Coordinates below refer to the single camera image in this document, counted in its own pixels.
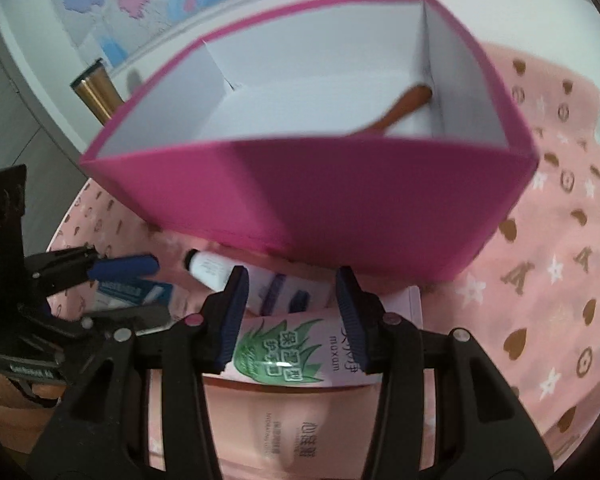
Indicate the pink printed blanket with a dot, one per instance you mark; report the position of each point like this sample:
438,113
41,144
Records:
545,270

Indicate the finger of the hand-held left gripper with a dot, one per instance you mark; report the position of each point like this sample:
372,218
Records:
125,266
145,317

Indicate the gold metal tumbler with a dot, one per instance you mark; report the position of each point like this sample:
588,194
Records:
97,97

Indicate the person's left forearm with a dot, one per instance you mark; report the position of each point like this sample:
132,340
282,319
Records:
5,402

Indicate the pink aloe hand cream tube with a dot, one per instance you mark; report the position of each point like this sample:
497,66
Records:
290,350

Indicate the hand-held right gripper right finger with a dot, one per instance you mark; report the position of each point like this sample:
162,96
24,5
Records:
352,320

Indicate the large pink lotion tube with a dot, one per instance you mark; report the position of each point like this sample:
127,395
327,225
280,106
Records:
290,425

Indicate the grey door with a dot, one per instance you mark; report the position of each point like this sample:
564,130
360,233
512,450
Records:
10,125

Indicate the pink cardboard box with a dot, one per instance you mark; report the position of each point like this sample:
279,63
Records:
330,200

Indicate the brown wooden back scratcher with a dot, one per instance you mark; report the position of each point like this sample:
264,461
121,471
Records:
405,102

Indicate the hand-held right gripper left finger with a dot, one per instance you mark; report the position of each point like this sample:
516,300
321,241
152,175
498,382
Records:
232,320

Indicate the blue medicine box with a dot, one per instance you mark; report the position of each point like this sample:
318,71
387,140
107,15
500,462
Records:
125,294

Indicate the white purple cream tube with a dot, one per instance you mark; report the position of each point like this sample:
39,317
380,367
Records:
210,267

